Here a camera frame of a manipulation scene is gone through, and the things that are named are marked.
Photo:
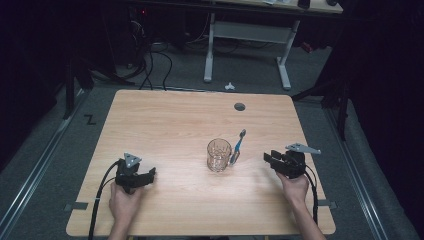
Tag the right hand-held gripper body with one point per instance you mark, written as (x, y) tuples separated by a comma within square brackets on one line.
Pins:
[(295, 163)]

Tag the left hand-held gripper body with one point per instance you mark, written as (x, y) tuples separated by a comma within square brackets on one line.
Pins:
[(128, 173)]

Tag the blue and grey toothbrush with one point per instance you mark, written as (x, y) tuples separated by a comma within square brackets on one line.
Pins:
[(237, 148)]

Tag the clear glass cup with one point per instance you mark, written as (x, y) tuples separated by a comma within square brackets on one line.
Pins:
[(219, 156)]

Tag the person's right hand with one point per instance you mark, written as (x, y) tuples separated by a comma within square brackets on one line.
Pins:
[(295, 188)]

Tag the person's left hand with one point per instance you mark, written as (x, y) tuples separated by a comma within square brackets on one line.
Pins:
[(124, 205)]

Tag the black metal stand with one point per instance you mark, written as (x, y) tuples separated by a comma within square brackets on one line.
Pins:
[(342, 110), (70, 86)]

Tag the small white floor object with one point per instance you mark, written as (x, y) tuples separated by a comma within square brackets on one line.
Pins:
[(229, 86)]

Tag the small red object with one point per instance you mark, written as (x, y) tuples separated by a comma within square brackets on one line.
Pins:
[(307, 47)]

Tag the black object on desk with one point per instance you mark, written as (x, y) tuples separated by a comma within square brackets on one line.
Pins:
[(303, 3)]

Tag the grey table bracket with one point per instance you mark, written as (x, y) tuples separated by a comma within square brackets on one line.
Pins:
[(327, 203)]

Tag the grey metal floor rail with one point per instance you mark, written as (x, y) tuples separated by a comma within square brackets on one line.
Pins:
[(36, 173), (360, 180)]

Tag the white metal frame desk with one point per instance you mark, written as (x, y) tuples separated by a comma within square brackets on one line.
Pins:
[(248, 31)]

